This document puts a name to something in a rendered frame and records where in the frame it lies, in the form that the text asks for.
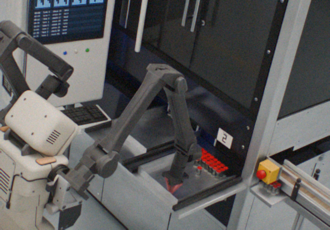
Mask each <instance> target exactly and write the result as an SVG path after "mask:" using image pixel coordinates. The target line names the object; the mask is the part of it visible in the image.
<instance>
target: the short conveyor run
mask: <svg viewBox="0 0 330 230"><path fill-rule="evenodd" d="M281 166H282V167H283V168H282V171H281V175H280V178H279V180H277V183H280V184H281V186H280V191H281V192H282V193H283V194H285V195H286V196H287V197H288V198H287V201H285V203H286V204H288V205H289V206H290V207H292V208H293V209H294V210H296V211H297V212H298V213H300V214H301V215H303V216H304V217H305V218H306V219H307V220H308V221H310V222H312V223H313V224H314V225H315V226H316V227H318V228H319V229H321V230H330V190H329V189H328V188H327V187H325V186H324V185H322V184H321V183H320V182H318V179H319V176H320V175H319V173H320V172H321V170H320V169H316V170H315V173H314V175H313V177H311V176H310V175H308V174H306V173H305V172H303V171H302V170H301V169H299V168H298V167H296V166H295V165H294V164H292V163H290V161H288V160H287V159H285V160H284V164H282V165H281Z"/></svg>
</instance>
